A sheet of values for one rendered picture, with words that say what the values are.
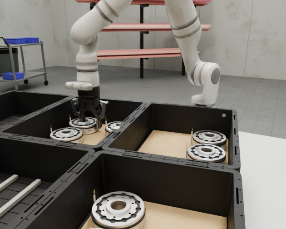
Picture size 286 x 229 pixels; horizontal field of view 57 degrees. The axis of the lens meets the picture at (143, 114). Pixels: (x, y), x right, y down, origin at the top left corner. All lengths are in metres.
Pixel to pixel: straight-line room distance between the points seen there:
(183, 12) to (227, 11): 6.08
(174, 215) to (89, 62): 0.54
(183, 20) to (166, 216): 0.57
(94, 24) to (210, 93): 0.47
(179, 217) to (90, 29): 0.58
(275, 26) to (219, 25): 1.21
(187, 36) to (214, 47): 6.10
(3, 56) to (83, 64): 5.81
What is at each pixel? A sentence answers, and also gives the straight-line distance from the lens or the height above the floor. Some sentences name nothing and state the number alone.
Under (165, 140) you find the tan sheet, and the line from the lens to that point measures 0.88.
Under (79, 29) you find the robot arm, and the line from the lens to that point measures 0.85.
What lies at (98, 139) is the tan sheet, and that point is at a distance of 0.90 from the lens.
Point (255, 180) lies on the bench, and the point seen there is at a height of 0.70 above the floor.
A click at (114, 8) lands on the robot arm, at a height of 1.24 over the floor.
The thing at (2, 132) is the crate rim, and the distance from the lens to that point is 0.77.
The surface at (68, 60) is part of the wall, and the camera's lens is 8.31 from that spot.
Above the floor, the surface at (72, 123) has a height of 0.86.
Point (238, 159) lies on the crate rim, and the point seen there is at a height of 0.93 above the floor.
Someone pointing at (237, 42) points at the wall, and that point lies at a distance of 6.87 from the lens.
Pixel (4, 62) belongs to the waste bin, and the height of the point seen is 0.39.
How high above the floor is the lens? 1.19
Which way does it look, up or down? 19 degrees down
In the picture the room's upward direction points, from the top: straight up
